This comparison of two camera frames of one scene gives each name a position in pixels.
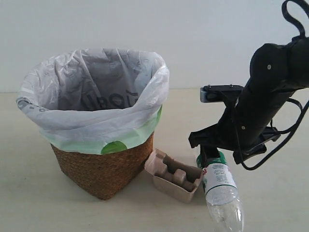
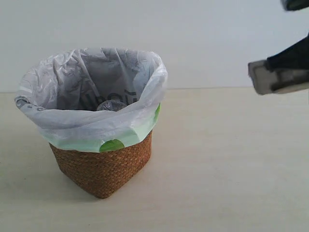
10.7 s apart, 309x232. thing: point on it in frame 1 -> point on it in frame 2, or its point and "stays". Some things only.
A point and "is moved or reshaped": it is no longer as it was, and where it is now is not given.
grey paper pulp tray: (173, 178) is moved or reshaped
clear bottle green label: (223, 205) -> (111, 105)
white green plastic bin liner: (96, 100) stays
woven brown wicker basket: (103, 175) stays
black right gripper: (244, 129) -> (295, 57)
